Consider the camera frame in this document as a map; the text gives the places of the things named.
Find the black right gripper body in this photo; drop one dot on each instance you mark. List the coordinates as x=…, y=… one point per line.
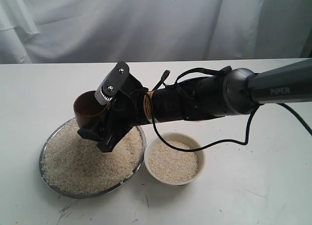
x=122, y=113

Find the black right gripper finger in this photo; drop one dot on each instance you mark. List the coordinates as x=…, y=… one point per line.
x=91, y=132

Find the brown wooden cup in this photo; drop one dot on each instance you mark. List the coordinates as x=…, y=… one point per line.
x=87, y=109

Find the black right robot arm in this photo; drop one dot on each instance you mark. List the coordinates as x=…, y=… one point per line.
x=224, y=92

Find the metal plate of rice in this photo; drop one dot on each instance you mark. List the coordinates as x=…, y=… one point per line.
x=76, y=168

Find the white ceramic bowl with rice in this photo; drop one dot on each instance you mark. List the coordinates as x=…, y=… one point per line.
x=173, y=167

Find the white backdrop curtain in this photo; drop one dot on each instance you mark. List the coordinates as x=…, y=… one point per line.
x=79, y=31

